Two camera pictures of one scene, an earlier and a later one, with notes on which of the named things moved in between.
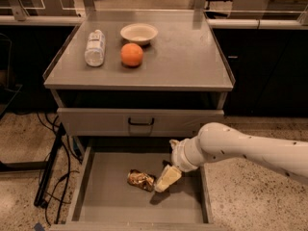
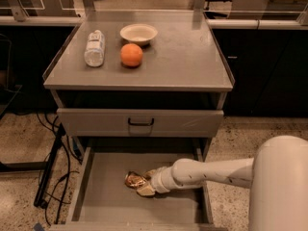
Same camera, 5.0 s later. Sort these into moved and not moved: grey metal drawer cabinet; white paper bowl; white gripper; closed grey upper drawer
Moved: white gripper
Not moved: closed grey upper drawer; white paper bowl; grey metal drawer cabinet
